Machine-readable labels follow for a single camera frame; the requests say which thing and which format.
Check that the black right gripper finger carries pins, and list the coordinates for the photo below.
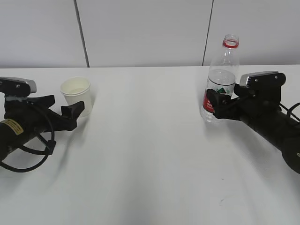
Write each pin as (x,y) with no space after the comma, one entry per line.
(217,99)

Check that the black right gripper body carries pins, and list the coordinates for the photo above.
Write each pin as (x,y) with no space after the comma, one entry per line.
(246,108)

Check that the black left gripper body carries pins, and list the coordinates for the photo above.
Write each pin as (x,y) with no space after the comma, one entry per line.
(44,120)

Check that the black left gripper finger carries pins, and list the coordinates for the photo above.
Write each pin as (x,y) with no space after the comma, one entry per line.
(73,111)
(44,102)

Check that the white paper cup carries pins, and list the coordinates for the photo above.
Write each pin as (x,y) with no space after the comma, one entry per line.
(77,89)

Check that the clear water bottle red label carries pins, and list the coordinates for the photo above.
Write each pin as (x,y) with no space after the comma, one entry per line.
(224,66)

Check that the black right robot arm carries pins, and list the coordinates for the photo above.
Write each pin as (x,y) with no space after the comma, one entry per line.
(284,135)

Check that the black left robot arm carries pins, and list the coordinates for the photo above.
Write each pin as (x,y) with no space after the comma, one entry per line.
(13,136)

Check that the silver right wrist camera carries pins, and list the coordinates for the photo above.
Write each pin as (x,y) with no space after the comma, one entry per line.
(265,86)

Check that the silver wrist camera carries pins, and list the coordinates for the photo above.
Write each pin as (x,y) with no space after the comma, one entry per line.
(17,87)
(265,86)

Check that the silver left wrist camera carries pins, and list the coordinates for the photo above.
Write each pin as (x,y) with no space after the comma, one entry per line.
(17,87)

